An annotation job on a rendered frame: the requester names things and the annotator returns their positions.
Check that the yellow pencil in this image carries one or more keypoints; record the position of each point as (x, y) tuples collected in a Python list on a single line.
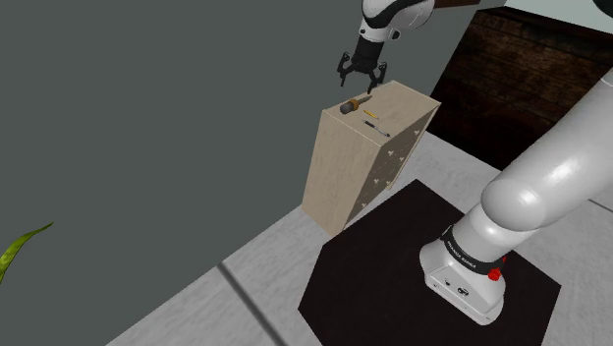
[(370, 114)]

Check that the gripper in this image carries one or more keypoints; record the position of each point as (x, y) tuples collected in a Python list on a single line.
[(366, 56)]

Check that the beige wooden chest of drawers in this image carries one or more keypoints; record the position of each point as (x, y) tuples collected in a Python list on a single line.
[(345, 167)]

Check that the green plant leaf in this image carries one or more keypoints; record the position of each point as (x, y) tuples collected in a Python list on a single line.
[(14, 249)]

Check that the black robot stand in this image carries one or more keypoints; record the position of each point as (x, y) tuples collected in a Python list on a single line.
[(383, 278)]

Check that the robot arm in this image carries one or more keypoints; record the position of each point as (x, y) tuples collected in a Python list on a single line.
[(551, 182)]

